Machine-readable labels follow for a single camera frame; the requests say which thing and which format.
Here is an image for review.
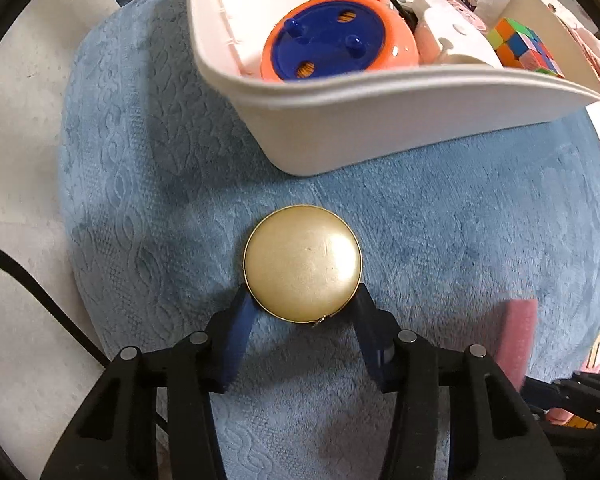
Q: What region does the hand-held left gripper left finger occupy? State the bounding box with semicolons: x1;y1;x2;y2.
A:
40;287;253;480

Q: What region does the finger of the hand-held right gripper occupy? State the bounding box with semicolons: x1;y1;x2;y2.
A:
522;370;600;428

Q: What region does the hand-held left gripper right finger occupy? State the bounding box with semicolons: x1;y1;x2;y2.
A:
350;282;566;480

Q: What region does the pink block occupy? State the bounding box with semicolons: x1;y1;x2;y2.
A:
495;297;538;391

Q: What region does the round gold compact case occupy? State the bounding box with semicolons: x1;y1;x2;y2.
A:
242;205;363;325

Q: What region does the white plastic bin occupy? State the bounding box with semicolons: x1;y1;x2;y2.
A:
186;0;600;177

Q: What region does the orange and blue round toy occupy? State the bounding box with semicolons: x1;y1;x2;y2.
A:
260;0;420;82

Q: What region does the multicoloured puzzle cube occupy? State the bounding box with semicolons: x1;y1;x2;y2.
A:
485;16;566;79

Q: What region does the blue textured blanket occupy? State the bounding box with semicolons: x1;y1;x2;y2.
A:
55;0;600;480

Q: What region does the black cable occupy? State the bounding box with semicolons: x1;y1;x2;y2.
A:
0;237;108;366

